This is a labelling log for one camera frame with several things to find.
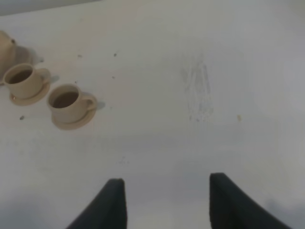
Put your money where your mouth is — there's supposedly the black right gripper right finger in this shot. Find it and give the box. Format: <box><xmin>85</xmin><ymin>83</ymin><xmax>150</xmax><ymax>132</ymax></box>
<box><xmin>209</xmin><ymin>173</ymin><xmax>289</xmax><ymax>229</ymax></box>

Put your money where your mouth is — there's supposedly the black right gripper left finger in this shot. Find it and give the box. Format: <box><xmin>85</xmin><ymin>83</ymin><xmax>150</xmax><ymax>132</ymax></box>
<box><xmin>68</xmin><ymin>178</ymin><xmax>128</xmax><ymax>229</ymax></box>

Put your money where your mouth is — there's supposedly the beige ceramic teapot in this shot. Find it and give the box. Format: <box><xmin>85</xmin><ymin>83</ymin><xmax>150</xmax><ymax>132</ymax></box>
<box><xmin>0</xmin><ymin>31</ymin><xmax>17</xmax><ymax>84</ymax></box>

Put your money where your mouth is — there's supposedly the beige saucer near teapot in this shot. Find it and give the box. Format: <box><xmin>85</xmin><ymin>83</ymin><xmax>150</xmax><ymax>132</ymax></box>
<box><xmin>10</xmin><ymin>83</ymin><xmax>50</xmax><ymax>106</ymax></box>

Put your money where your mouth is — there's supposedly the beige teacup near teapot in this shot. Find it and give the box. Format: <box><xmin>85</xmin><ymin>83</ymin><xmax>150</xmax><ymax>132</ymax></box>
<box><xmin>3</xmin><ymin>63</ymin><xmax>51</xmax><ymax>99</ymax></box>

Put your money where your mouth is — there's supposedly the beige saucer far right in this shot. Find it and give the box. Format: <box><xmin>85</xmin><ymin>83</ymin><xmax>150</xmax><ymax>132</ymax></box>
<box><xmin>51</xmin><ymin>108</ymin><xmax>97</xmax><ymax>130</ymax></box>

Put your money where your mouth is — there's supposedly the beige teacup far right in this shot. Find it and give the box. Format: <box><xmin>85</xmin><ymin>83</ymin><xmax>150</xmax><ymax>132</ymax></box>
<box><xmin>47</xmin><ymin>84</ymin><xmax>98</xmax><ymax>124</ymax></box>

